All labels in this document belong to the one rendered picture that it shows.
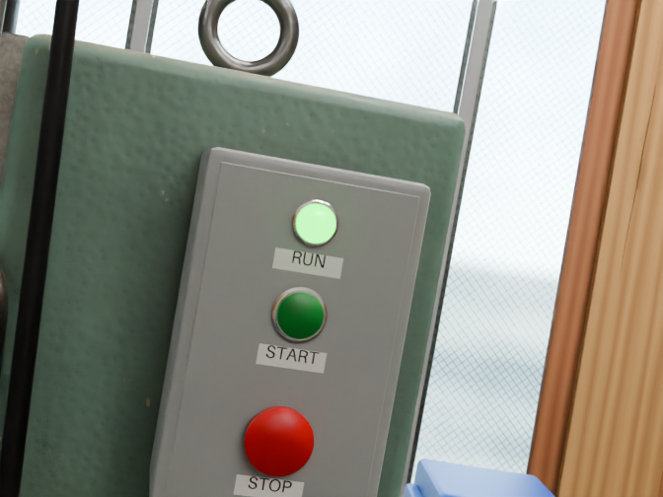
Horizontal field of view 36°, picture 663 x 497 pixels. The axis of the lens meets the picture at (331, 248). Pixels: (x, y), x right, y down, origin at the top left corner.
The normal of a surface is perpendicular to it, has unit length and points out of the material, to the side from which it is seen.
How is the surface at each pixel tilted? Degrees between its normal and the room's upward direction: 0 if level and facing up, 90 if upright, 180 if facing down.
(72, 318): 90
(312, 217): 88
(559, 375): 87
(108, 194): 90
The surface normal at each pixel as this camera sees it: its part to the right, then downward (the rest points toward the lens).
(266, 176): 0.17, 0.08
